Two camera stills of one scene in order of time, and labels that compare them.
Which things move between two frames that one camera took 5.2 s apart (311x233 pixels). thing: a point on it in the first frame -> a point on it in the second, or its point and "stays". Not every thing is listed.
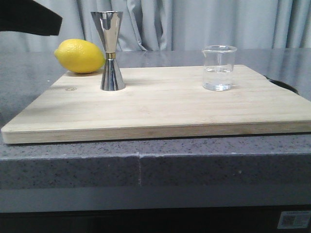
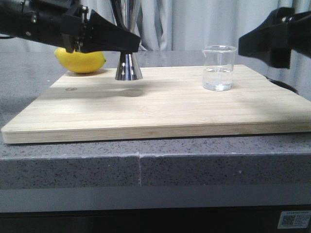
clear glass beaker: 218,69 stays
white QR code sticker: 294,219 stays
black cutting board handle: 283,85 stays
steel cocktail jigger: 109,24 -> 128,14
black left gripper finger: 28,16 -> 104,35
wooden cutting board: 156,102 stays
